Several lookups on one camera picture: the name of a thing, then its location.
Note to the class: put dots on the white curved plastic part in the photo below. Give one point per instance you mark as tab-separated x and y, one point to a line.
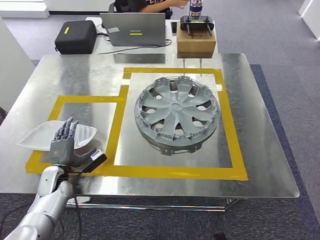
37	136

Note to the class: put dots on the black remote controller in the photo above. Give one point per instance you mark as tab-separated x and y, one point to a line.
197	24

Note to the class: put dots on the person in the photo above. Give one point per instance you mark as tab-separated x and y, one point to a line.
160	7

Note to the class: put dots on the white partition panel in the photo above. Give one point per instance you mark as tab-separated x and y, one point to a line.
12	66

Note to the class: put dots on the metal workbench table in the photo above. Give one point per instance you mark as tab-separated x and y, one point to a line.
250	132

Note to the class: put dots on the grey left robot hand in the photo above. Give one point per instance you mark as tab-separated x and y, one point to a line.
61	150

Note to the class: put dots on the grey wheel hubcap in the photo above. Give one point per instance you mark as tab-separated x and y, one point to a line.
175	112

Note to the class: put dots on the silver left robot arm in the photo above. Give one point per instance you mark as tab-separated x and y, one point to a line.
50	198

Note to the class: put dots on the grey laptop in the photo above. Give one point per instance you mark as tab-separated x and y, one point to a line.
132	30

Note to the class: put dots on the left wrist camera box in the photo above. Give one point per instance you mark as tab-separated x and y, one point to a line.
97	157

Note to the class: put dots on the black zip case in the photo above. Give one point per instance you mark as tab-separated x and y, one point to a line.
75	38

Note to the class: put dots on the dark blue floor mat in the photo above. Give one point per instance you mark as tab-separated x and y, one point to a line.
287	132

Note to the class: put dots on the white desk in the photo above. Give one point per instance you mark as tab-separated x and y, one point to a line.
172	49

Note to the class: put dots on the black phone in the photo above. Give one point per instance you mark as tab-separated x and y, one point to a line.
173	28

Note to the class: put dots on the brown cardboard box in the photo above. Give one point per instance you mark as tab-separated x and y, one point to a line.
196	44

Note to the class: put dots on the clear drink bottle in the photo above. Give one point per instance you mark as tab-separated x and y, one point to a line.
195	10

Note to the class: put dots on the yellow tape on workbench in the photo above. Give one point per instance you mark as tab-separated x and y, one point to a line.
175	172

